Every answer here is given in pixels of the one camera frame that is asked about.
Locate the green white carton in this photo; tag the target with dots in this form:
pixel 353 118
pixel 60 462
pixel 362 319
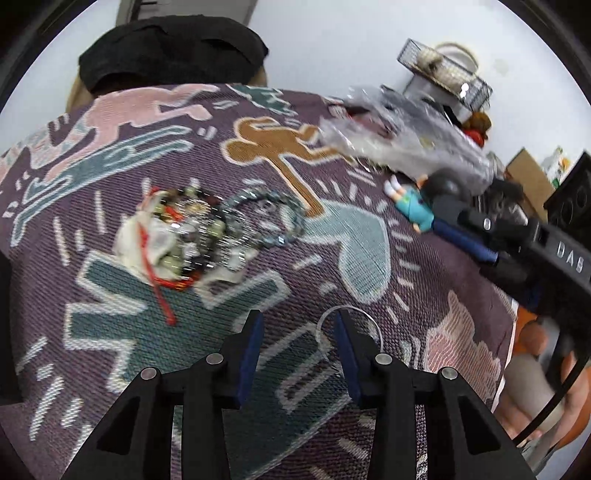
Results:
pixel 556 162

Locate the purple printed blanket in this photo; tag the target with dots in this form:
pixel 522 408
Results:
pixel 369 258

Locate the white cloth pouch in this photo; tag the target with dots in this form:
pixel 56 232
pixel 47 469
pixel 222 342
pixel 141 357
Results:
pixel 131 240

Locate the clear plastic bangle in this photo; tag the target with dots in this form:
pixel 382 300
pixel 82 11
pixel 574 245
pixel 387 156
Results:
pixel 328 314

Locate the person's right forearm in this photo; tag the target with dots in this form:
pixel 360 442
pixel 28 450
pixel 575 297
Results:
pixel 521 399

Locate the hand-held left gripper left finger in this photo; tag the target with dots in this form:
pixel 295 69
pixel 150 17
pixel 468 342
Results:
pixel 247 364

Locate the pile of beaded jewelry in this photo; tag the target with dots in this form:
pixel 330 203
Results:
pixel 194 230

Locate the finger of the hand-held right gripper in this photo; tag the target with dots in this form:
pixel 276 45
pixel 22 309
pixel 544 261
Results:
pixel 485 225
pixel 466 242

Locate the brown cardboard box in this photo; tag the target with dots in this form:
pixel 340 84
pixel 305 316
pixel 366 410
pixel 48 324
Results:
pixel 526 177

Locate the person's right hand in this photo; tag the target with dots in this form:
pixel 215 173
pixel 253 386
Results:
pixel 533 334

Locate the brown plush toy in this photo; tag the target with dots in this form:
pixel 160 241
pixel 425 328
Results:
pixel 478 123

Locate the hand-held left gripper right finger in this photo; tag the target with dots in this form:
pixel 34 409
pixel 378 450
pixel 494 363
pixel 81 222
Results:
pixel 348 364

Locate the black cloth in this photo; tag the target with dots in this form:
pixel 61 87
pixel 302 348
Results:
pixel 175 55

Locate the black-haired toy figure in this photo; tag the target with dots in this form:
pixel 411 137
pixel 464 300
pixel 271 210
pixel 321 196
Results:
pixel 415 207

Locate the clear plastic bag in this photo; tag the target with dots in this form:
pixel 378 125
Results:
pixel 415 138

